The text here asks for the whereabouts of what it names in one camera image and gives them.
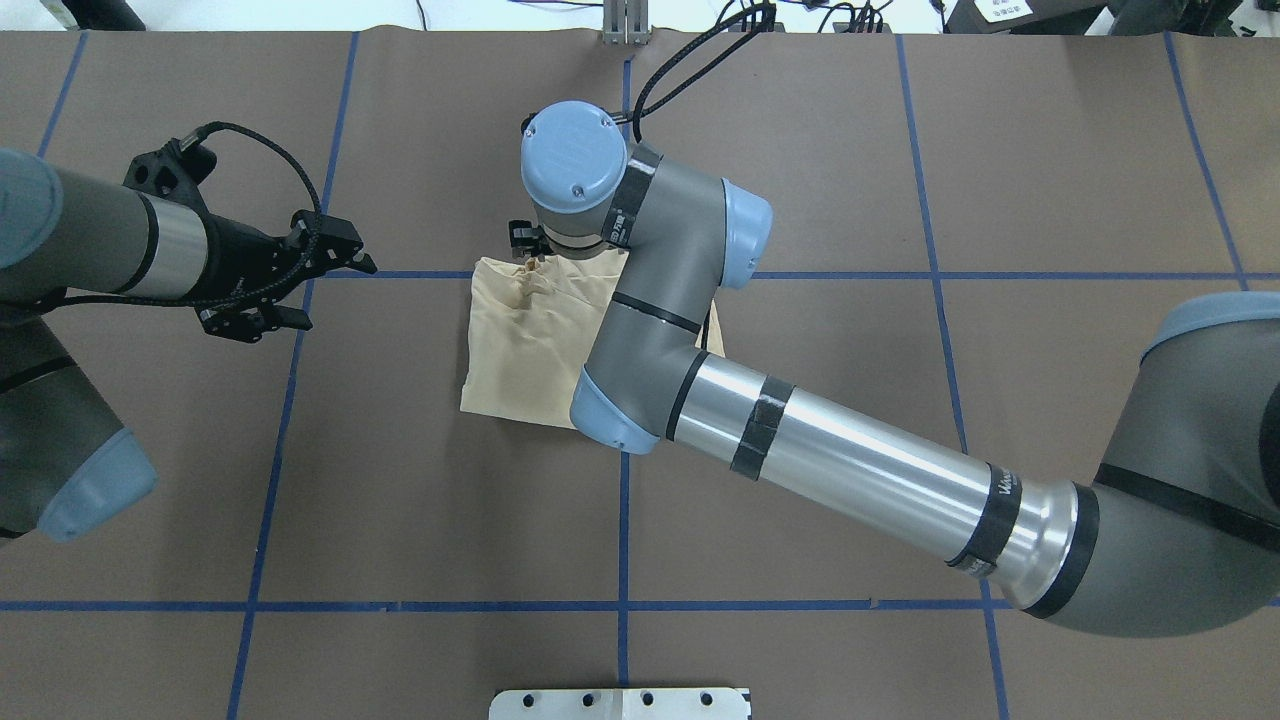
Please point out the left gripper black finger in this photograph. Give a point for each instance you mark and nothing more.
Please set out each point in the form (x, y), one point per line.
(337, 246)
(527, 240)

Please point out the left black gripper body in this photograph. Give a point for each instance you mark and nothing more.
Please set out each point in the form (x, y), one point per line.
(243, 262)

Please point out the beige long-sleeve printed shirt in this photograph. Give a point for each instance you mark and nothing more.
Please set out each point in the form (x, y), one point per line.
(530, 330)

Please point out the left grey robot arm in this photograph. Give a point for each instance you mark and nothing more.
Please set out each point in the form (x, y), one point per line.
(69, 462)

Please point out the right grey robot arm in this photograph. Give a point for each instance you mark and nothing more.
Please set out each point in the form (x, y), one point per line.
(1176, 533)

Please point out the black device with label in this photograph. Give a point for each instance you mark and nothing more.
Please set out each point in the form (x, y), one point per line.
(1025, 17)

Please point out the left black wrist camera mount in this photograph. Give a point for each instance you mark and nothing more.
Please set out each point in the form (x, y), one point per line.
(174, 172)

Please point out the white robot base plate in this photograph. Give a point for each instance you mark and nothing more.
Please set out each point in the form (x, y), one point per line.
(623, 703)

